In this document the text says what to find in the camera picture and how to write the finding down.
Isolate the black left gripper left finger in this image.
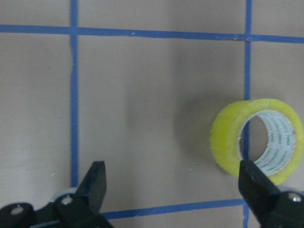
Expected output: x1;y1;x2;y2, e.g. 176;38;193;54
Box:
76;161;106;214

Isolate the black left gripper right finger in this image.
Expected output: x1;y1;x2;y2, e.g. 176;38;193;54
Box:
238;160;281;225

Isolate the yellow clear tape roll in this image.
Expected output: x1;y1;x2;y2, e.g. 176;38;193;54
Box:
209;98;304;185

